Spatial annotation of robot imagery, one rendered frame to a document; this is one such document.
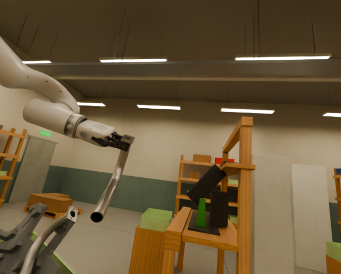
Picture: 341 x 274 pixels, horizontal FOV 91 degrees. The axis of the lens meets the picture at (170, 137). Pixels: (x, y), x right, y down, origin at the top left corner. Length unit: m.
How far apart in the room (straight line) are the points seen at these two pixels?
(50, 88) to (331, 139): 7.87
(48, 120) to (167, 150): 6.17
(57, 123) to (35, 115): 0.07
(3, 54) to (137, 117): 6.93
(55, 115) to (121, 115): 7.22
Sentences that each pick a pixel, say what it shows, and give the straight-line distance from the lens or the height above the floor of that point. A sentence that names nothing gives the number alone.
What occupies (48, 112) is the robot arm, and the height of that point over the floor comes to 1.48.
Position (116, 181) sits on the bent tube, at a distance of 0.60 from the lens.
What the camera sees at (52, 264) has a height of 1.02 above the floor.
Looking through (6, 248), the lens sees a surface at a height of 1.01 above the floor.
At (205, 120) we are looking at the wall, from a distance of 6.87.
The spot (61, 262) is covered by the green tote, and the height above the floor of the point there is 0.96.
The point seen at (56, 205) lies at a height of 0.30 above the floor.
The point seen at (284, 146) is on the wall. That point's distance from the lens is 7.20.
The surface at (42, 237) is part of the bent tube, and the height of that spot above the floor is 1.08.
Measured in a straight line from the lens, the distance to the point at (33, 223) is 0.96.
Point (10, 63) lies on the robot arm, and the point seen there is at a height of 1.58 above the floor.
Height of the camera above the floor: 1.33
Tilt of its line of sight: 14 degrees up
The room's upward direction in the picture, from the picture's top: 7 degrees clockwise
